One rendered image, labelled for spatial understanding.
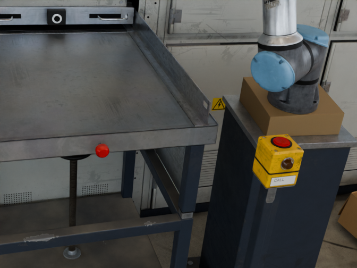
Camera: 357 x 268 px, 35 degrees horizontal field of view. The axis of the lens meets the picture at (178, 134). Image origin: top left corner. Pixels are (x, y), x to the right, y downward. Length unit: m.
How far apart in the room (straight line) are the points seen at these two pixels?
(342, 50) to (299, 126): 0.81
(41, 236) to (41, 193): 0.73
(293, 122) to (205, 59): 0.60
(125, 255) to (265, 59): 0.91
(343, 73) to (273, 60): 1.05
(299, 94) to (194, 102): 0.32
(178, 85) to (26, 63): 0.45
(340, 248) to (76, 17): 1.44
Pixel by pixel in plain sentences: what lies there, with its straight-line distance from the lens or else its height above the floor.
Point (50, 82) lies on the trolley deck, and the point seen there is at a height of 0.85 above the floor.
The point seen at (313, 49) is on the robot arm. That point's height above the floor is 1.02.
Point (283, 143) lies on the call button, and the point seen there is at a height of 0.91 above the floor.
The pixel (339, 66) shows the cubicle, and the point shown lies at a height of 0.69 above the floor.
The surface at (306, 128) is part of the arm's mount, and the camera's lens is 1.69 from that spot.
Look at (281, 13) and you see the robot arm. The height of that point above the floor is 1.13.
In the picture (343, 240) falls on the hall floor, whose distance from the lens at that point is 2.60.
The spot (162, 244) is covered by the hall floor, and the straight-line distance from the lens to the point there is 2.35.
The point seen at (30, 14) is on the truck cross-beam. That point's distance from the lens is 1.98.
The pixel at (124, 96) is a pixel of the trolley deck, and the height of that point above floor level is 0.85.
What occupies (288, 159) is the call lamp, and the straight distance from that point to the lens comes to 1.30.
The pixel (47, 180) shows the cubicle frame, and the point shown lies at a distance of 2.25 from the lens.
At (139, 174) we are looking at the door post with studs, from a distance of 2.33.
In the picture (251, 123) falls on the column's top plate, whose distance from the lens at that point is 1.71.
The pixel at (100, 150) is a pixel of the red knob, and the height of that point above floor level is 0.83.
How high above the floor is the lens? 1.53
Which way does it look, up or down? 29 degrees down
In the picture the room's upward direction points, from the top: 7 degrees clockwise
